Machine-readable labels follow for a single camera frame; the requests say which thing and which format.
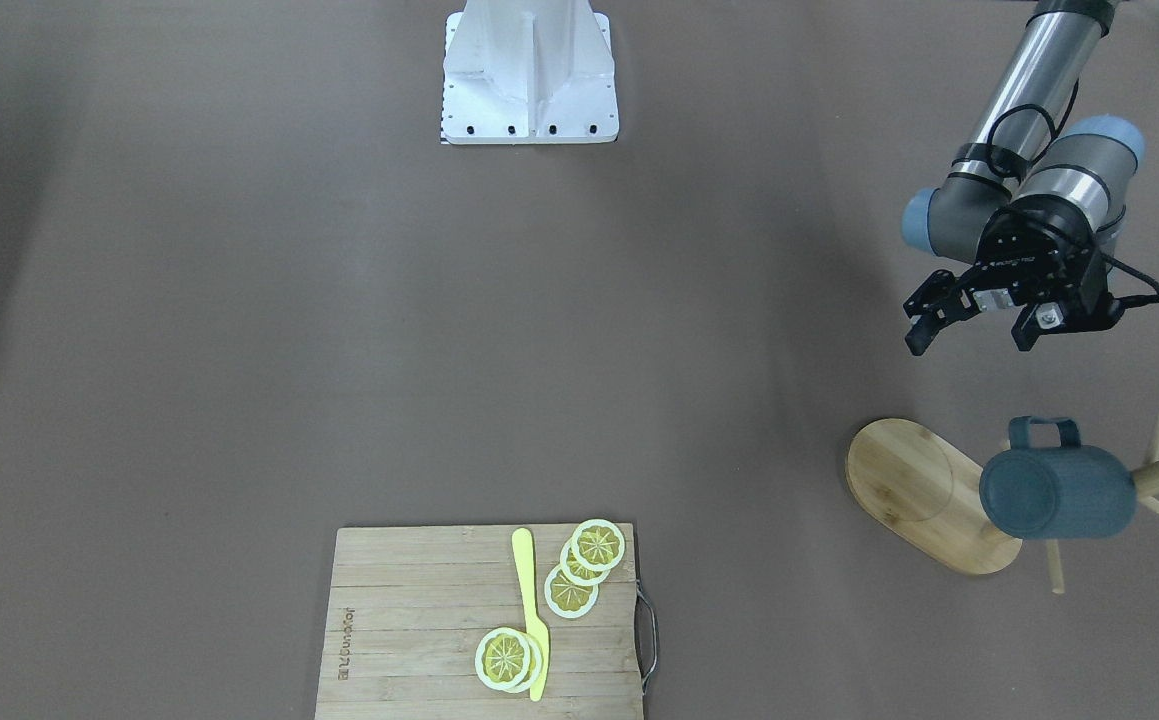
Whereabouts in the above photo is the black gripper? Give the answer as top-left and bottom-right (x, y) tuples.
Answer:
(903, 195), (1106, 356)

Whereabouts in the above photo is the dark teal mug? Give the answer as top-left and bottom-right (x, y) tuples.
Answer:
(978, 416), (1137, 541)

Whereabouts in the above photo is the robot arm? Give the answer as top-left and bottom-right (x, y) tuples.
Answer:
(902, 1), (1159, 356)

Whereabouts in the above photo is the wooden cup rack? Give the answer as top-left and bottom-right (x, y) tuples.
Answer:
(845, 413), (1159, 594)

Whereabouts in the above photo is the lemon slice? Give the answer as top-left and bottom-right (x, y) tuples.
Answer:
(474, 626), (537, 693)
(559, 541), (610, 587)
(570, 518), (628, 573)
(506, 633), (544, 694)
(544, 565), (599, 619)

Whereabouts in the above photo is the bamboo cutting board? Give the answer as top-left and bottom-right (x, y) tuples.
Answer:
(314, 521), (657, 719)

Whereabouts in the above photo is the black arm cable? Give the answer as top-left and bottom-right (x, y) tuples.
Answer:
(979, 75), (1159, 306)

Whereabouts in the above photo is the white camera pillar base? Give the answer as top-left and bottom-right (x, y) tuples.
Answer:
(439, 1), (620, 146)

